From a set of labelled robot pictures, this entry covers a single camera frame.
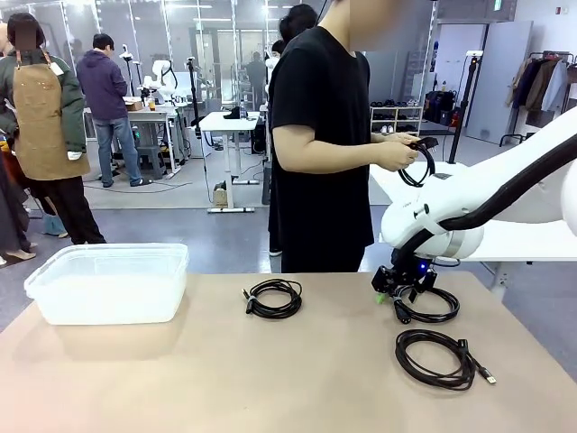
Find black pole with white camera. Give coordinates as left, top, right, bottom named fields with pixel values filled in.
left=448, top=50, right=484, bottom=166

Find person's right hand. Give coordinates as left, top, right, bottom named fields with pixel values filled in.
left=379, top=143, right=420, bottom=172

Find person's right forearm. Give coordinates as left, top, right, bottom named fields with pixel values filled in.
left=273, top=124, right=384, bottom=173

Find small white standing desk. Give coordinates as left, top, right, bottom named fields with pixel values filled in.
left=197, top=110, right=271, bottom=214

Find person's left hand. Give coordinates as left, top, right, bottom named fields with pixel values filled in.
left=372, top=132, right=419, bottom=145

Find black luggage bags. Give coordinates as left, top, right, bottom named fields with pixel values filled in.
left=423, top=88, right=461, bottom=126

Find large white table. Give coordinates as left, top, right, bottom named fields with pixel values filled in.
left=369, top=162, right=577, bottom=299

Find grey workbench table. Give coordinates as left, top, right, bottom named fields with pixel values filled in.
left=83, top=106, right=186, bottom=177

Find black right arm cable sleeve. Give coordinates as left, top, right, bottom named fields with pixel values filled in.
left=396, top=133, right=577, bottom=265

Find black braided USB cable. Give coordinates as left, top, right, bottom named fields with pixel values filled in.
left=394, top=328, right=499, bottom=392

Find black power cable with strap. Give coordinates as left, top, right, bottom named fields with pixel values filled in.
left=396, top=137, right=441, bottom=189

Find wooden shoe rack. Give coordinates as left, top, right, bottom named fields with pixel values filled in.
left=369, top=99, right=425, bottom=139

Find clothes rack with coats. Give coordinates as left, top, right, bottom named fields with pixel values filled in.
left=499, top=50, right=577, bottom=148

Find clear plastic storage bin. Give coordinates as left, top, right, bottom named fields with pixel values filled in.
left=23, top=242, right=189, bottom=326

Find thin black USB cable coil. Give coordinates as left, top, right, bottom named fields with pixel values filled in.
left=241, top=278, right=304, bottom=320

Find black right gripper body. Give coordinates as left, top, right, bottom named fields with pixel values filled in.
left=371, top=250, right=438, bottom=294

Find woman in brown apron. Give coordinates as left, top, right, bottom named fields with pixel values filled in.
left=0, top=12, right=107, bottom=247

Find person in black t-shirt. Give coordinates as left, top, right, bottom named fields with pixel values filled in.
left=268, top=0, right=375, bottom=274

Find grey plastic stool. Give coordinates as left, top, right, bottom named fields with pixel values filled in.
left=134, top=143, right=166, bottom=181

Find man in dark purple hoodie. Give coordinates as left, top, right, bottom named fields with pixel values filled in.
left=75, top=32, right=154, bottom=189

